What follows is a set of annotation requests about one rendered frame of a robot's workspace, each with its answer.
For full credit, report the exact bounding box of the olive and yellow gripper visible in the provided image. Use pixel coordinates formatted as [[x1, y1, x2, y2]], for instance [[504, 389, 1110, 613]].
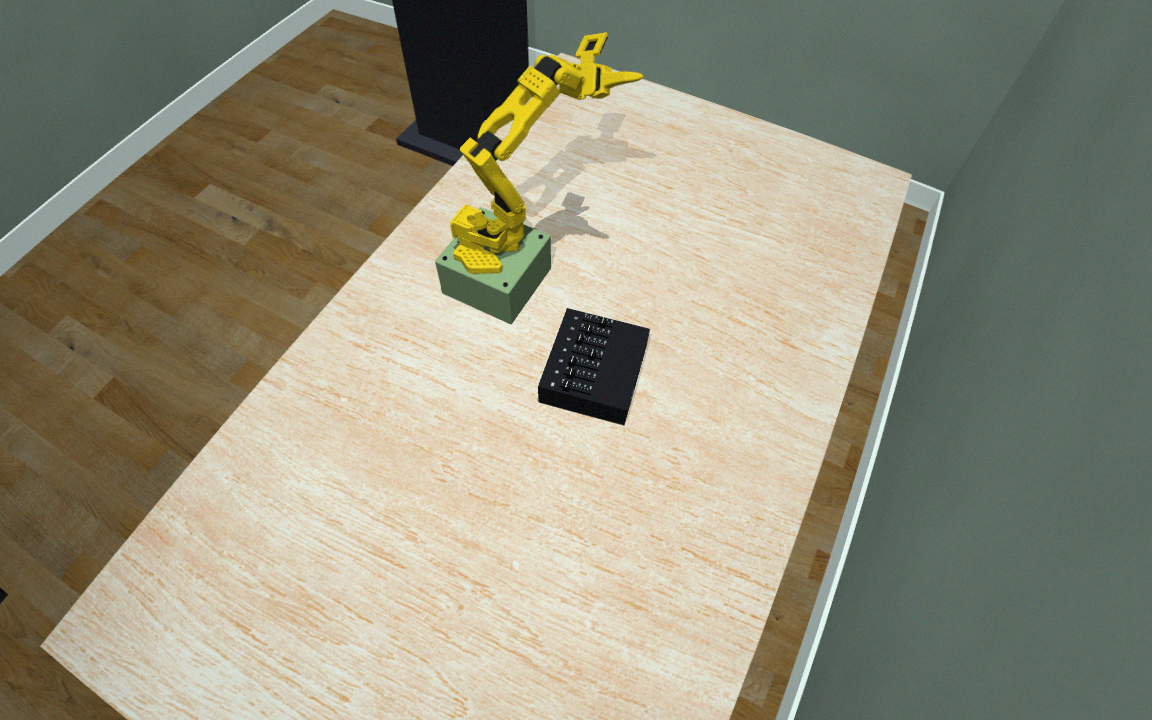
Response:
[[559, 32, 643, 100]]

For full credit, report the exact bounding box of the black lighting desk panel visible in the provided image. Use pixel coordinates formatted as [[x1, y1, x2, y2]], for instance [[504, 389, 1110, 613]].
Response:
[[538, 308, 650, 425]]

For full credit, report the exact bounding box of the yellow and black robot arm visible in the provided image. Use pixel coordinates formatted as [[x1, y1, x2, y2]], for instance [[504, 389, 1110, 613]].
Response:
[[453, 54, 584, 274]]

